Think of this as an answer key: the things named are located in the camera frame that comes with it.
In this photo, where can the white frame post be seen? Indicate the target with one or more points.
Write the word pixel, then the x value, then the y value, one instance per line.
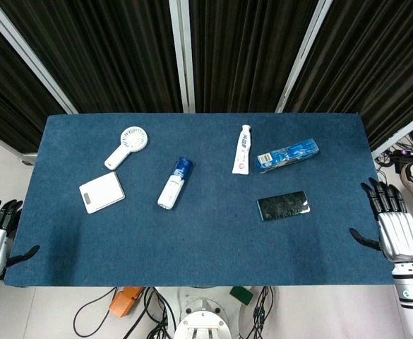
pixel 182 56
pixel 29 56
pixel 303 56

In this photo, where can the orange box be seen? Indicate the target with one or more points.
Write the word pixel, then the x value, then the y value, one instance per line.
pixel 125 301

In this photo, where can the blue table cloth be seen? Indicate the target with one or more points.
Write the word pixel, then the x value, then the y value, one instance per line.
pixel 206 247

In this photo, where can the white handheld fan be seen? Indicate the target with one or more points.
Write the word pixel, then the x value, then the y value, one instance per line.
pixel 126 147

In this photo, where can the black pleated curtain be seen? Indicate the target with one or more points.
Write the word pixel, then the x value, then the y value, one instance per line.
pixel 96 53

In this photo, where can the blue toothpaste box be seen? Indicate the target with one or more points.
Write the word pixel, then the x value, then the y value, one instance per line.
pixel 287 155

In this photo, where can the black power strip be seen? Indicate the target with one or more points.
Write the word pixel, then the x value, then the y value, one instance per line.
pixel 409 157

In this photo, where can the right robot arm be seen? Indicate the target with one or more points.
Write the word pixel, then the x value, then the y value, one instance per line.
pixel 412 293

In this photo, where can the blue and white bottle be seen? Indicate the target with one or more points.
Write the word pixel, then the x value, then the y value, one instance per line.
pixel 175 183

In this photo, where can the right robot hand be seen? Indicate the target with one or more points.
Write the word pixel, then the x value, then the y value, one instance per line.
pixel 396 229

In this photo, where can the black smartphone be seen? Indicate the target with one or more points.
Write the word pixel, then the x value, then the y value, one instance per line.
pixel 284 206

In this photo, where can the white square digital scale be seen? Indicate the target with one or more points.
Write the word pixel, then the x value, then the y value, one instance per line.
pixel 102 192

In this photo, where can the white toothpaste tube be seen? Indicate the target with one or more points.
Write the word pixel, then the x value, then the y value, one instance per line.
pixel 242 150

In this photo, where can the green box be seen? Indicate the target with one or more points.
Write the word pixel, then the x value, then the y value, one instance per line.
pixel 241 294

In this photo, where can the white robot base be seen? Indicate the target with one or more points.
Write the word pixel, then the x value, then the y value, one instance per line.
pixel 203 318

